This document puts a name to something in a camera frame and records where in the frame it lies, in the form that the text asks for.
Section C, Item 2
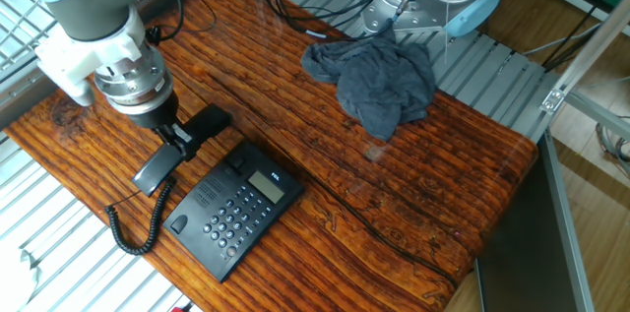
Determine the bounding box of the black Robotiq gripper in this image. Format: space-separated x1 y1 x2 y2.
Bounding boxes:
116 92 201 163

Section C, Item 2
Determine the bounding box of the black telephone handset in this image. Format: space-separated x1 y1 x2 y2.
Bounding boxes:
131 103 233 199

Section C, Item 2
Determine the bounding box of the black telephone cord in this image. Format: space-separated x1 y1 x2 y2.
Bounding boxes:
103 177 177 256

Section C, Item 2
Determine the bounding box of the black desk telephone base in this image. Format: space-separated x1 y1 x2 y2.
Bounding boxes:
161 139 306 283

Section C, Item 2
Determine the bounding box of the dark grey crumpled cloth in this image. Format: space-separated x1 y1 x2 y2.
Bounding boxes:
299 26 438 143

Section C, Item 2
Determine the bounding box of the white crumpled sheet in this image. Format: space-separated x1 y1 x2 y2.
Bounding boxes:
0 247 40 312

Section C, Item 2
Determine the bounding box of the grey metal side panel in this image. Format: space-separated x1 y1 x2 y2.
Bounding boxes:
474 134 595 312

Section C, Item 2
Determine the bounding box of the black cable with plug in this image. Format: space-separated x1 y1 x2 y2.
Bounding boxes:
145 0 218 45

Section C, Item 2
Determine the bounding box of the aluminium frame bar with bracket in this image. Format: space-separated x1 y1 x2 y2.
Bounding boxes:
539 1 630 141

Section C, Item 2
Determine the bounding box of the grey floor cable bundle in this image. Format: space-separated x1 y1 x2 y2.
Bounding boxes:
595 122 630 175

